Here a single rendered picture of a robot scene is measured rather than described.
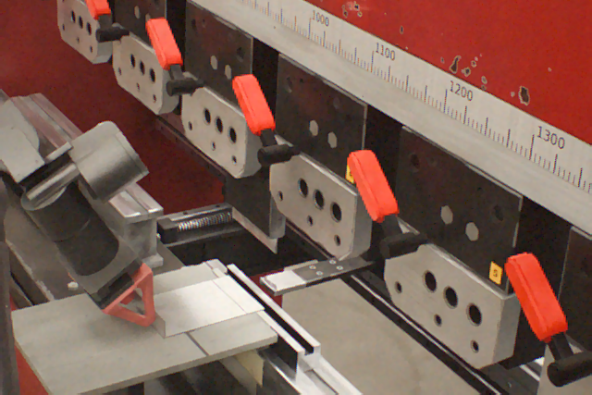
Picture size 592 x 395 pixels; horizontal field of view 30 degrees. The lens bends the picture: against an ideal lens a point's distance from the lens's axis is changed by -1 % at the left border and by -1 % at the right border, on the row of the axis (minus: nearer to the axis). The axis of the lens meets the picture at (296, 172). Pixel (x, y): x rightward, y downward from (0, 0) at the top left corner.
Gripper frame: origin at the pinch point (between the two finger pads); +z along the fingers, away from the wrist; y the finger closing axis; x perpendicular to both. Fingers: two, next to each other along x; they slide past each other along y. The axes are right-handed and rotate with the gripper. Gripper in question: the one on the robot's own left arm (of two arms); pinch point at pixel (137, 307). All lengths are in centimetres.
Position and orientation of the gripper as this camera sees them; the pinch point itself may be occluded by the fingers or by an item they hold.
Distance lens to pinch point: 127.3
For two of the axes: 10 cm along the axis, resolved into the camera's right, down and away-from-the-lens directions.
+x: -7.4, 6.3, -2.3
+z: 4.0, 6.9, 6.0
